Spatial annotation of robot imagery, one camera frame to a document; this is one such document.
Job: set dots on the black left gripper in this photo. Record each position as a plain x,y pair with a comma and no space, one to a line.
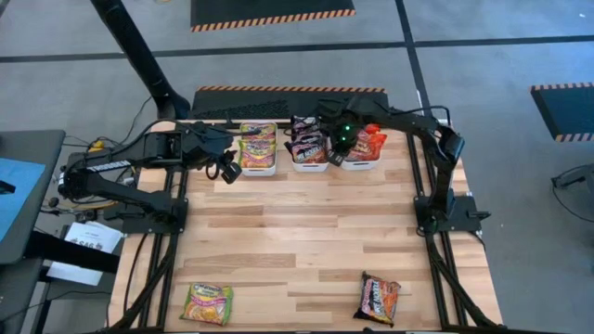
220,148

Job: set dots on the blue sheet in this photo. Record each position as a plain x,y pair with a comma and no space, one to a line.
21,209

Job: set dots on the pink shrimp ramen packet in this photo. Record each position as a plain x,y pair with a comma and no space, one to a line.
257,130

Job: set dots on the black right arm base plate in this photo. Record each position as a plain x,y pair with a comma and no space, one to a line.
461,223

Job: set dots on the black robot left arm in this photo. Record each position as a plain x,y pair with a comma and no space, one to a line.
107,165

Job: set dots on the yellow power plug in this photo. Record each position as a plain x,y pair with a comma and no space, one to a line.
96,146

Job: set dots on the dark grey desk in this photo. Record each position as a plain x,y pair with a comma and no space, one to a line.
46,144

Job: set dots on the white printed paper sheet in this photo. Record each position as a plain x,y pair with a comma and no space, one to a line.
95,234

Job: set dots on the black desk beam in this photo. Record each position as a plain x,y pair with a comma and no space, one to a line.
69,253

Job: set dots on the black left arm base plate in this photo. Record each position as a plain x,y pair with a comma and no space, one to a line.
134,225

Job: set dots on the small black device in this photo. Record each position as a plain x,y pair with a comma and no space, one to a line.
7,187

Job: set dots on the white plastic bin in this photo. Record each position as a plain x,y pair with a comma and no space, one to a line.
362,165
257,171
308,168

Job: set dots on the black camera stand pole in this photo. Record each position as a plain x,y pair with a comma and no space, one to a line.
134,51

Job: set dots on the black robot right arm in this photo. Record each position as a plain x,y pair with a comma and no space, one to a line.
417,123

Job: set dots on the black hazard-striped floor mat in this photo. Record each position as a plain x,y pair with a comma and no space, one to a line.
274,11
260,99
568,111

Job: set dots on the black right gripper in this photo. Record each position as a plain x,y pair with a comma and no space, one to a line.
343,134

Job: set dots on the small black knob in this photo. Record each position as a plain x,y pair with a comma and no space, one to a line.
54,202

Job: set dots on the black aluminium table frame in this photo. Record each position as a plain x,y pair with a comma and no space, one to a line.
439,278

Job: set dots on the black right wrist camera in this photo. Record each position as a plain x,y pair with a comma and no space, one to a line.
335,158

